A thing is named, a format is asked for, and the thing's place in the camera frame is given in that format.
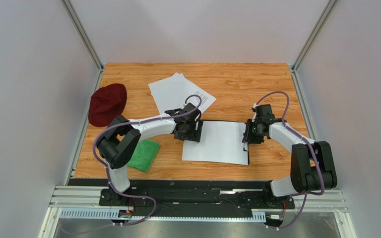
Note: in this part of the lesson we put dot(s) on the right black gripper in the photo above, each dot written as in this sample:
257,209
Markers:
248,132

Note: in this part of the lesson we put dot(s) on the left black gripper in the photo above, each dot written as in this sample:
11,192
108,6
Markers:
195,136

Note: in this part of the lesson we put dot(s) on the black clipboard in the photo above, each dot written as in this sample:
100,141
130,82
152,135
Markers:
223,143

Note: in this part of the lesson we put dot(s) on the printed white paper sheet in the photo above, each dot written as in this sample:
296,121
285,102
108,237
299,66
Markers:
203,99

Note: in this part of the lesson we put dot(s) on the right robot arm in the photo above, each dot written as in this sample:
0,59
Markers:
312,169

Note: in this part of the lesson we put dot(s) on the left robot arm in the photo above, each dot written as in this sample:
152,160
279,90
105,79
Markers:
115,146

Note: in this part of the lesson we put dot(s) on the green cloth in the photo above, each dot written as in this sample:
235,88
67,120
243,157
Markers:
144,155

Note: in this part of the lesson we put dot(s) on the dark red beret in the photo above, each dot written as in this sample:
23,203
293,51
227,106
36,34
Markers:
107,103

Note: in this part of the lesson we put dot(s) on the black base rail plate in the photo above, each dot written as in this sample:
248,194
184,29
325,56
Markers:
177,210

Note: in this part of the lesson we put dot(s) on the aluminium frame rail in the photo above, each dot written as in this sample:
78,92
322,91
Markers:
249,199

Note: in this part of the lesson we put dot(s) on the right frame post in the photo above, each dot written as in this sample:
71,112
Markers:
322,20

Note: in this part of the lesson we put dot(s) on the frame post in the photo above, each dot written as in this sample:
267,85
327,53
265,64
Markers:
75,19
322,20

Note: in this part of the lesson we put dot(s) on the slotted cable duct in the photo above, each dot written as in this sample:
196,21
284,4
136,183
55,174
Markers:
118,214

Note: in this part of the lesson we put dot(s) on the left frame post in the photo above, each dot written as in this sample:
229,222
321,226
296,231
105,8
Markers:
75,19

